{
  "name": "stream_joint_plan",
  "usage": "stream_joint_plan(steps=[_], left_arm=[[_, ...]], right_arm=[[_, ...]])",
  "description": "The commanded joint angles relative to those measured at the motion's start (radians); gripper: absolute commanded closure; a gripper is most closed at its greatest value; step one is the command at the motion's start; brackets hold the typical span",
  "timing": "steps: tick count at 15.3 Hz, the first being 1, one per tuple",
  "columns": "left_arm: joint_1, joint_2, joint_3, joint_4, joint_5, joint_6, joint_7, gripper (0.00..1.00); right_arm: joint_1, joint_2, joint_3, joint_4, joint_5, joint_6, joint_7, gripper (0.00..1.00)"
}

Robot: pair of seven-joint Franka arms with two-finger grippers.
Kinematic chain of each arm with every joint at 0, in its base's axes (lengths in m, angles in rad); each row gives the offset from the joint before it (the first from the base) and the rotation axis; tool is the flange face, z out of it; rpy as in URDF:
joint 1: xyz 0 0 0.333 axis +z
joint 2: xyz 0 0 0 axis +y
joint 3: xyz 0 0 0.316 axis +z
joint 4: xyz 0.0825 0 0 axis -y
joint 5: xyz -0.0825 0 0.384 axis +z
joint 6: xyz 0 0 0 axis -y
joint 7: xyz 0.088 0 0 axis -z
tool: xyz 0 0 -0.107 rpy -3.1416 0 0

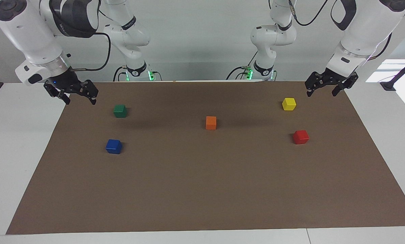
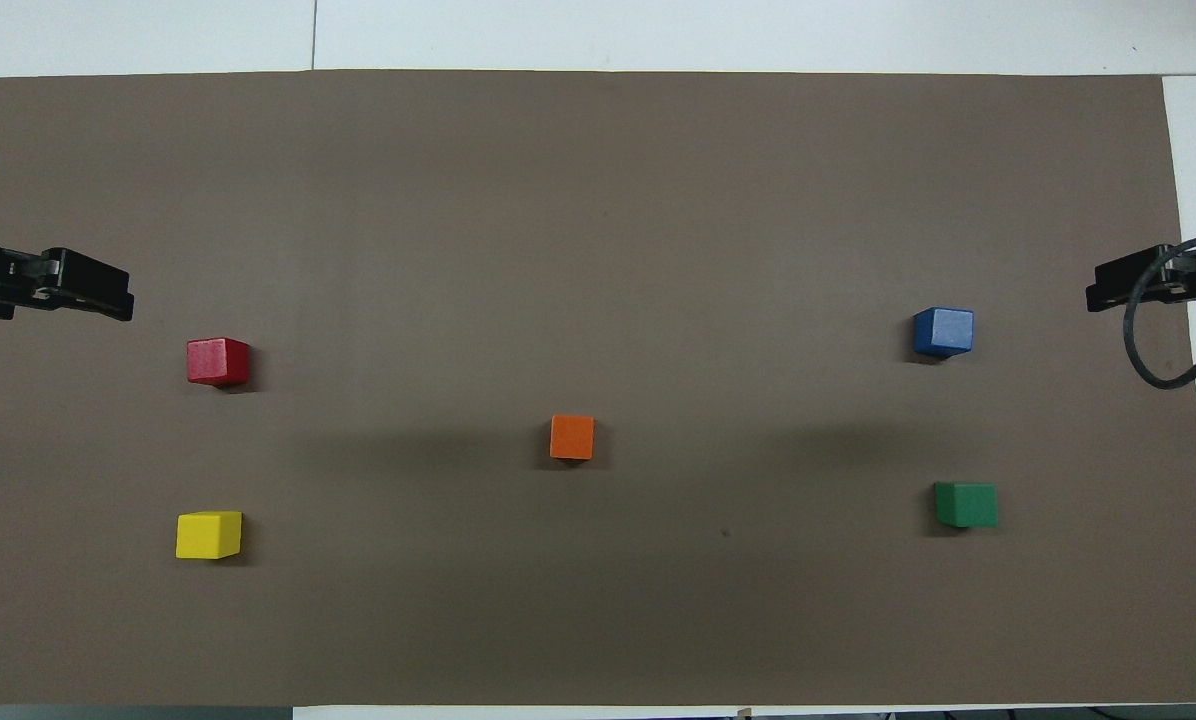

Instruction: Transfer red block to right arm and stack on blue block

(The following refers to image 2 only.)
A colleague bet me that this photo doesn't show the red wooden block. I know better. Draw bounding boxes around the red wooden block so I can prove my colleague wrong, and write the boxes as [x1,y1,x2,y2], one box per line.
[186,338,251,387]

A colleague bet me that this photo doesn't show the blue wooden block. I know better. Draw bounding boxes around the blue wooden block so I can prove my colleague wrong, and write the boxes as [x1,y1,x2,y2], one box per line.
[912,307,975,359]

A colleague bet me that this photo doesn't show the green wooden block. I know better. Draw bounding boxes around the green wooden block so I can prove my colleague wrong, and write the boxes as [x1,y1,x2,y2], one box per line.
[934,481,999,529]

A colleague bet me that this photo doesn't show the yellow wooden block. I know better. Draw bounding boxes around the yellow wooden block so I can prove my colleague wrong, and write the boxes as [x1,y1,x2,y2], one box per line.
[175,511,243,561]

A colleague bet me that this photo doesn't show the orange wooden block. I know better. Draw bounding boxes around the orange wooden block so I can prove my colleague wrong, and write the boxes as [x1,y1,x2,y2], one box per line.
[549,415,596,462]

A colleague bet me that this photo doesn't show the brown table mat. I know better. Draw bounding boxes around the brown table mat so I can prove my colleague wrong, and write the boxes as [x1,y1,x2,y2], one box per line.
[0,68,1196,709]

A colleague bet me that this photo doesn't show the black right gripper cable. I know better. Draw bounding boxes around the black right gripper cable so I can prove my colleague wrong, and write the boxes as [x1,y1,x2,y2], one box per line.
[1122,234,1196,391]

